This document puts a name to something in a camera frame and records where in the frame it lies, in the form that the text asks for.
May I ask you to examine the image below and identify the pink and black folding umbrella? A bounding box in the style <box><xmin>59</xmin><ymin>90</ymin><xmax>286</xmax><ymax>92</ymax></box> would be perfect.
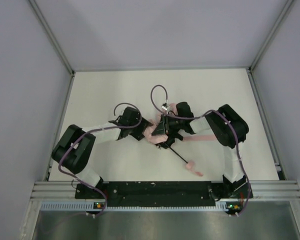
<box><xmin>143</xmin><ymin>101</ymin><xmax>217</xmax><ymax>177</ymax></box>

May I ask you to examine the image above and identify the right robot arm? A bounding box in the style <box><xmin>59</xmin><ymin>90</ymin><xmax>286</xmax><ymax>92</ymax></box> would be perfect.
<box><xmin>149</xmin><ymin>101</ymin><xmax>252</xmax><ymax>196</ymax></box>

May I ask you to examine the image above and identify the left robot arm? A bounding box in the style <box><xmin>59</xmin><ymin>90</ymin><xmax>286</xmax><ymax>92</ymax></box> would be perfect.
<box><xmin>51</xmin><ymin>106</ymin><xmax>153</xmax><ymax>188</ymax></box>

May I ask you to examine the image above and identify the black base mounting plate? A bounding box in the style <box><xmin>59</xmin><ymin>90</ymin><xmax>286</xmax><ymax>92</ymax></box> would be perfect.
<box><xmin>74</xmin><ymin>180</ymin><xmax>254</xmax><ymax>207</ymax></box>

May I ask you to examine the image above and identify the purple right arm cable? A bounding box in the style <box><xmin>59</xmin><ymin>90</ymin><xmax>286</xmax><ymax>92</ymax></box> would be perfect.
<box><xmin>150</xmin><ymin>84</ymin><xmax>252</xmax><ymax>216</ymax></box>

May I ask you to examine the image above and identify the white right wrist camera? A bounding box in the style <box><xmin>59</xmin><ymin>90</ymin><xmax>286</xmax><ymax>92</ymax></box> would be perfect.
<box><xmin>161</xmin><ymin>102</ymin><xmax>170</xmax><ymax>113</ymax></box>

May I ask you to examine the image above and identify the grey slotted cable duct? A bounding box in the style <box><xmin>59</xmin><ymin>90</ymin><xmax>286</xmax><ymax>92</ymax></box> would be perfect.
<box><xmin>40</xmin><ymin>200</ymin><xmax>240</xmax><ymax>213</ymax></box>

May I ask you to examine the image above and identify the aluminium frame rail front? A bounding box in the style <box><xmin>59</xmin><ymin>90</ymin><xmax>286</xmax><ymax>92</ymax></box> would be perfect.
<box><xmin>30</xmin><ymin>180</ymin><xmax>300</xmax><ymax>201</ymax></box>

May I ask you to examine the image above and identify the aluminium frame post left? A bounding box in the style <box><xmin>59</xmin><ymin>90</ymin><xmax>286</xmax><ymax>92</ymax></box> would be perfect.
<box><xmin>27</xmin><ymin>0</ymin><xmax>75</xmax><ymax>77</ymax></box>

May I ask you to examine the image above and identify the aluminium frame post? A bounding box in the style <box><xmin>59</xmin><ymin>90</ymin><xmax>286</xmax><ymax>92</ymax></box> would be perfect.
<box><xmin>247</xmin><ymin>0</ymin><xmax>296</xmax><ymax>75</ymax></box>
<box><xmin>27</xmin><ymin>0</ymin><xmax>75</xmax><ymax>77</ymax></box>

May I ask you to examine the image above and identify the aluminium frame post right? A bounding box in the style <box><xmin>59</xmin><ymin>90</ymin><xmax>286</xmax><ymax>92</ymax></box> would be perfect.
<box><xmin>247</xmin><ymin>0</ymin><xmax>296</xmax><ymax>75</ymax></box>

